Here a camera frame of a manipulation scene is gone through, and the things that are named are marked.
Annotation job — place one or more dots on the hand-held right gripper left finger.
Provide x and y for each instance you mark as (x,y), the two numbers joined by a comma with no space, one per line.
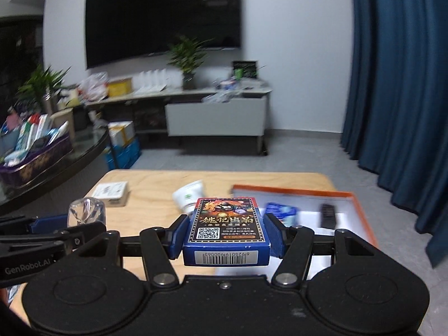
(176,232)

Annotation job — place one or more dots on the white carton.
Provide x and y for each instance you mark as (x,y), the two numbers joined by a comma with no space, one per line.
(120,133)

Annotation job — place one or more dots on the blue playing card box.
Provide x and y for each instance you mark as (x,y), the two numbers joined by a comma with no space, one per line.
(225,227)

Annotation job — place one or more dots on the tan cardboard box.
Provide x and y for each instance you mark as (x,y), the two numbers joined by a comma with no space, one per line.
(63,122)

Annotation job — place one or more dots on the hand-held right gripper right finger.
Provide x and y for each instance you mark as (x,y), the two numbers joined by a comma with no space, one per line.
(276,234)

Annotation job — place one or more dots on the black wall television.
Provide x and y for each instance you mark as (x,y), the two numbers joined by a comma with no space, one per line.
(161,17)

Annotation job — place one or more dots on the yellow box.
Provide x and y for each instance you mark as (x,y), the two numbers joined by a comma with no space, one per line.
(120,87)

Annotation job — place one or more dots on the pile of small packets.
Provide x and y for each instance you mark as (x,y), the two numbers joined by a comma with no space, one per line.
(227,89)

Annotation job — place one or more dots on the dark glass table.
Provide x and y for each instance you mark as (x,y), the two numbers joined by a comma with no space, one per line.
(87,150)

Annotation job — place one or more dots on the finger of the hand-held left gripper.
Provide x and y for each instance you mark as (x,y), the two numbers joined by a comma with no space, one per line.
(49,224)
(84,232)

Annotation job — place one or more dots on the row of white boxes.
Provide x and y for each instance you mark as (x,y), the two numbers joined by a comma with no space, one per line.
(154,78)

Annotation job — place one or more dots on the blue plastic crate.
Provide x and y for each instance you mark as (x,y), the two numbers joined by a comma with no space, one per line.
(127,155)

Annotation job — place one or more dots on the small potted plant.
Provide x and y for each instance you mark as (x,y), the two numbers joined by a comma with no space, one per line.
(187,56)

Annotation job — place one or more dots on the large potted plant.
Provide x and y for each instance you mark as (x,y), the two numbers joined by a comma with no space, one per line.
(42,84)

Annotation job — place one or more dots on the blue packet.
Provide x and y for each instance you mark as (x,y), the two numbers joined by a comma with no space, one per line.
(281,211)

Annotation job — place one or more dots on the black and green box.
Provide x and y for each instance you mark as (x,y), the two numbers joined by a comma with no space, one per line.
(245,68)

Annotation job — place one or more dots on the clear plastic bag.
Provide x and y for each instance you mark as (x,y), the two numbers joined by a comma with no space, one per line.
(92,87)

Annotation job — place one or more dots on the flat white box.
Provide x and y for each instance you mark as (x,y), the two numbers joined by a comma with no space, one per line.
(110,192)

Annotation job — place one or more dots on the white television cabinet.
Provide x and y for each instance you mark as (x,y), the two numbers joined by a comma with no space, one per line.
(215,115)

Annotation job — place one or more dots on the black remote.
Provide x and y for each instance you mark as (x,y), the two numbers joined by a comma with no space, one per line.
(329,216)

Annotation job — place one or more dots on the white bottle with clear cap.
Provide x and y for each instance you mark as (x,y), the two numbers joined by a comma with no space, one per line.
(85,211)

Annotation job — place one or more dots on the orange-rimmed white box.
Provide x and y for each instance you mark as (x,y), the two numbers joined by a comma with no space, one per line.
(308,201)

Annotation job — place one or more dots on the blue curtain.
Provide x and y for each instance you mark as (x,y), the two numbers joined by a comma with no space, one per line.
(395,94)

